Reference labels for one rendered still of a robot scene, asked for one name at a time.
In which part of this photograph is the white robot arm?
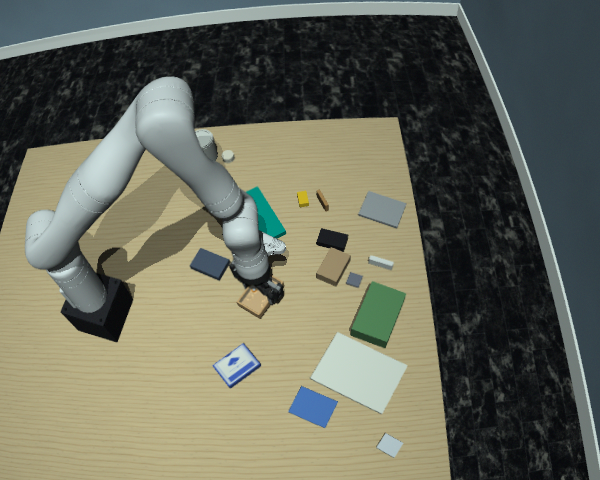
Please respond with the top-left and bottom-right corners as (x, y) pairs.
(25, 77), (286, 313)

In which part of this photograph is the blue flat rectangle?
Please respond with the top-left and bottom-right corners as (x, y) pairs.
(289, 387), (338, 428)

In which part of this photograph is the yellow rectangular block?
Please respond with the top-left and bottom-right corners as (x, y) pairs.
(297, 191), (309, 207)

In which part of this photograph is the teal flat rectangular block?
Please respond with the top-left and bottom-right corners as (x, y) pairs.
(246, 187), (286, 238)

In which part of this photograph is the green rectangular block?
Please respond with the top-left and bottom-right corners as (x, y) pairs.
(351, 281), (406, 348)

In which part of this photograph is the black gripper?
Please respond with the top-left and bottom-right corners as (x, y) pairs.
(229, 261), (283, 304)

